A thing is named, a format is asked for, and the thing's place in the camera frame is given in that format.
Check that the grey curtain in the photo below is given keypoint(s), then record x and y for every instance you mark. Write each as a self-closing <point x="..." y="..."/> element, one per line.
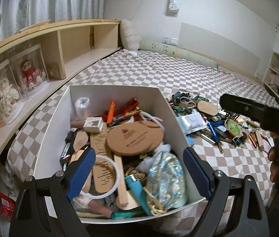
<point x="16" y="15"/>

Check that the white dress doll case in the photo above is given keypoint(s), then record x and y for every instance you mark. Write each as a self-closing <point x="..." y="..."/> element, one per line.
<point x="11" y="98"/>

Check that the brown pen gold tip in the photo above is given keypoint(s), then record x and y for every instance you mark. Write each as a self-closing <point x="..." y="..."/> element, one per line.
<point x="220" y="147"/>

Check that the fluffy white pillow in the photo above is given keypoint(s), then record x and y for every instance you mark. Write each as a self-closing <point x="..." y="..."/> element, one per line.
<point x="129" y="36"/>

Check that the red dress doll case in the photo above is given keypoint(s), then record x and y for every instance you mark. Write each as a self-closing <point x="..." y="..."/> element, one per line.
<point x="29" y="70"/>

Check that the blue floral drawstring bag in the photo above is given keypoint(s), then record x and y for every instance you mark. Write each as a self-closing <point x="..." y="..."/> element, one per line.
<point x="165" y="187"/>

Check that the wall socket panel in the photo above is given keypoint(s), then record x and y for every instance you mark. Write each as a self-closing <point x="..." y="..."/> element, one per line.
<point x="169" y="41"/>

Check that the shiny blue pen tube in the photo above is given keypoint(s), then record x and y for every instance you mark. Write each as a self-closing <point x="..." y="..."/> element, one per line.
<point x="214" y="133"/>

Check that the red lighter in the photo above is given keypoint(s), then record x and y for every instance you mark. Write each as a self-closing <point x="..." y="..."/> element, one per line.
<point x="253" y="140"/>

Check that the oval wooden block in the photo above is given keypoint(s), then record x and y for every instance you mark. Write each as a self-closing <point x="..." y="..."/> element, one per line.
<point x="207" y="108"/>

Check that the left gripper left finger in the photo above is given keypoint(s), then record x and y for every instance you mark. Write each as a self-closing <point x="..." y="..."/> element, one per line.
<point x="43" y="206"/>

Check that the green dinosaur cork coaster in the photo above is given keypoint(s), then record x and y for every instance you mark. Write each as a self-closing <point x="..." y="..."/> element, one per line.
<point x="233" y="128"/>

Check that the checkered bed sheet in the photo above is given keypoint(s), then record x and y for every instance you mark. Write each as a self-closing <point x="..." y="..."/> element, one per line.
<point x="169" y="75"/>

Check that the white shoe box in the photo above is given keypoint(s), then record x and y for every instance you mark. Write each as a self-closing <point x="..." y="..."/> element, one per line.
<point x="150" y="100"/>

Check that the wooden bedside shelf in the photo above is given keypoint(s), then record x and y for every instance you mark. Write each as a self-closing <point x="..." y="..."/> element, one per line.
<point x="68" y="48"/>

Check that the green bolster pillow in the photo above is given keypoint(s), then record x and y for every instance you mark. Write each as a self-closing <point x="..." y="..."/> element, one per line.
<point x="176" y="52"/>

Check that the wooden stick block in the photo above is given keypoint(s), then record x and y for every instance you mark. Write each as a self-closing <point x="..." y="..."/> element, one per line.
<point x="121" y="189"/>

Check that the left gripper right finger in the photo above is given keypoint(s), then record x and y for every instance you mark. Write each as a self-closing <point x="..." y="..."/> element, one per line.
<point x="248" y="216"/>

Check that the round cork coaster with print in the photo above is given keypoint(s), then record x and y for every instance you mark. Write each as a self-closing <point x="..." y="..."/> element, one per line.
<point x="134" y="138"/>

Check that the orange marker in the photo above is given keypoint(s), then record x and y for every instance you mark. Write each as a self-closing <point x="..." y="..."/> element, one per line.
<point x="111" y="112"/>

